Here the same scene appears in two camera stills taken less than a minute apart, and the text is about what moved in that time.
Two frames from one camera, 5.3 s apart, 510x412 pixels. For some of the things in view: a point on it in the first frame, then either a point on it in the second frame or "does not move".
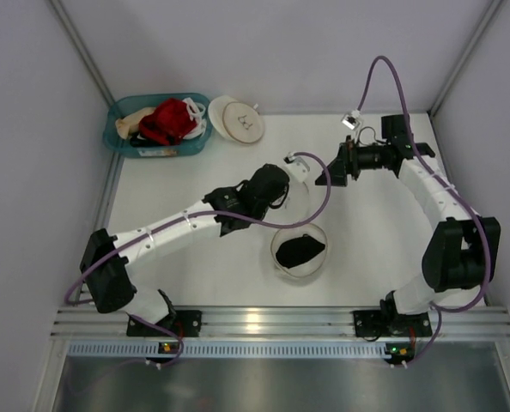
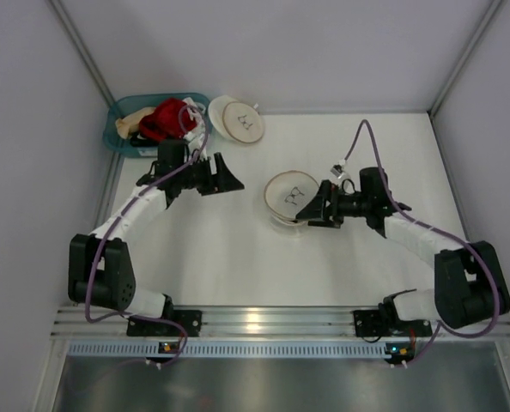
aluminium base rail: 483,322 does not move
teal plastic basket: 121,147 does not move
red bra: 168,123 does not move
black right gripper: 345,161 → 329,205
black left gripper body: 278,189 → 211,176
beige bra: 129,125 does not move
